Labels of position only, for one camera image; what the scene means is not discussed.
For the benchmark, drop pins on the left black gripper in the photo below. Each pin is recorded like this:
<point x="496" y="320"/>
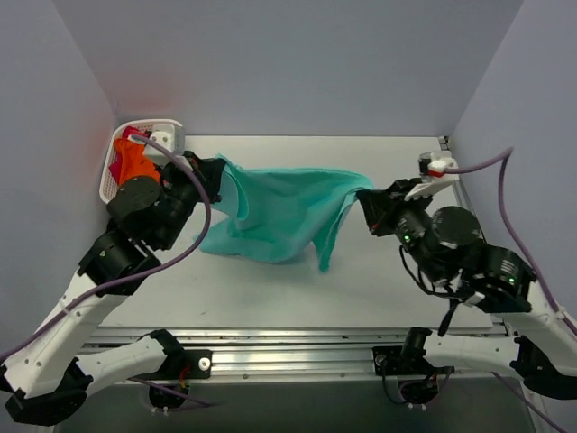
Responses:
<point x="209" y="179"/>

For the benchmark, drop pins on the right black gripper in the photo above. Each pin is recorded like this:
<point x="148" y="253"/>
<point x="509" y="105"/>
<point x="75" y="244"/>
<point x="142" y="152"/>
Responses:
<point x="385" y="207"/>

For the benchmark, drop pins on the teal t shirt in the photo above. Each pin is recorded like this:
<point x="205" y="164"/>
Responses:
<point x="273" y="215"/>

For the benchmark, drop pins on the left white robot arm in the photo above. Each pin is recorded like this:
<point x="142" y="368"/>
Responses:
<point x="46" y="377"/>

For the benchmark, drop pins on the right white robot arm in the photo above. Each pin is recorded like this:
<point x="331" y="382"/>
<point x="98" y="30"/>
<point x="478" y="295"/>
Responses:
<point x="455" y="263"/>

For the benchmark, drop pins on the orange t shirt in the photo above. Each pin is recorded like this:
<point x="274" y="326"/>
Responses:
<point x="133" y="162"/>

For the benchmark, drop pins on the magenta t shirt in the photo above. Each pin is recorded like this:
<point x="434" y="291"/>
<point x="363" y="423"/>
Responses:
<point x="115" y="167"/>

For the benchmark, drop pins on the white plastic basket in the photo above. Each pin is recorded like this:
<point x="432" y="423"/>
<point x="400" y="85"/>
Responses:
<point x="108" y="187"/>

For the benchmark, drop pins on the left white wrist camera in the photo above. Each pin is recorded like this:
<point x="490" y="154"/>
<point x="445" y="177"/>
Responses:
<point x="170" y="137"/>

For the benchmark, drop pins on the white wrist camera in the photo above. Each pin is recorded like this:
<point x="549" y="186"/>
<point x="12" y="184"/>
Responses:
<point x="434" y="174"/>
<point x="170" y="137"/>

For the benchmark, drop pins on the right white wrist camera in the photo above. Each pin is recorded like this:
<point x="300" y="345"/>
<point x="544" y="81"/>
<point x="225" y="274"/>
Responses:
<point x="434" y="174"/>

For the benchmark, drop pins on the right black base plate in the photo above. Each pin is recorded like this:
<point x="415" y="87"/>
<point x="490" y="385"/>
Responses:
<point x="388" y="361"/>

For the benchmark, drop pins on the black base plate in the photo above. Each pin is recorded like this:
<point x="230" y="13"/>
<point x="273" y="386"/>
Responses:
<point x="388" y="361"/>
<point x="188" y="365"/>

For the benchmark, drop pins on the front aluminium rail frame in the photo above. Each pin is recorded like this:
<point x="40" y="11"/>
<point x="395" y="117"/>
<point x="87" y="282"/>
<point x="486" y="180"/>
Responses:
<point x="261" y="355"/>

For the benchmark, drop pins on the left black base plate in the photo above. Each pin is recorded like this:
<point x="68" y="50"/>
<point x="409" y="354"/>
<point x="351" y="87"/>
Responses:
<point x="188" y="365"/>

